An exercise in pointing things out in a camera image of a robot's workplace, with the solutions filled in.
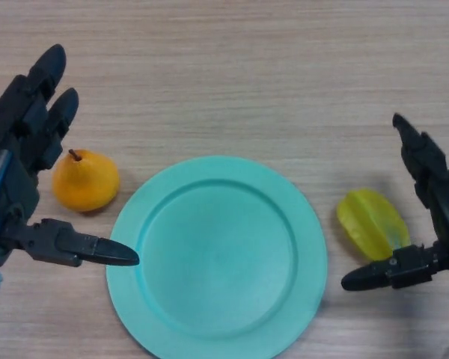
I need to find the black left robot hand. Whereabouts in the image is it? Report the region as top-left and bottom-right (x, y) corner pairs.
(0, 43), (141, 269)

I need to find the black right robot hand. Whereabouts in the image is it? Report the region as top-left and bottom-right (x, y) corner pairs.
(340, 113), (449, 292)

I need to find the yellow starfruit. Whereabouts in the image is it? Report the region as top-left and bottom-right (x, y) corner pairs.
(335, 188), (412, 262)

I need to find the green round plate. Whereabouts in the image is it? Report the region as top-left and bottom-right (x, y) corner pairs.
(106, 156), (329, 359)

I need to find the orange pear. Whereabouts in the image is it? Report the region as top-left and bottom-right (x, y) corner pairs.
(52, 149), (120, 214)

